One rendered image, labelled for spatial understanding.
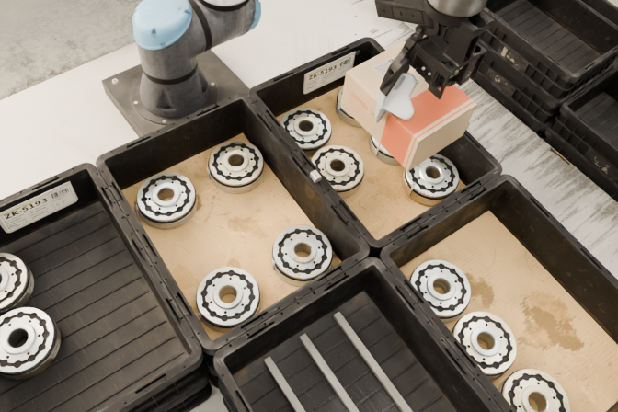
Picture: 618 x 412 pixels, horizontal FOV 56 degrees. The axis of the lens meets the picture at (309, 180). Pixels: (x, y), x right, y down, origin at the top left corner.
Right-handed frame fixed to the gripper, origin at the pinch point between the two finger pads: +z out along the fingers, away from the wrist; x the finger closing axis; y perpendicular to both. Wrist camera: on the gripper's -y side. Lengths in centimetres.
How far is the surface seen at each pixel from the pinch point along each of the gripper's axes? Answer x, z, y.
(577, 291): 13.5, 24.4, 36.2
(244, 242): -26.6, 26.8, -5.8
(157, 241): -38.7, 26.9, -14.8
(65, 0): 0, 111, -185
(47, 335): -61, 24, -9
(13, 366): -66, 24, -7
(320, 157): -5.6, 23.8, -11.0
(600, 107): 106, 72, 1
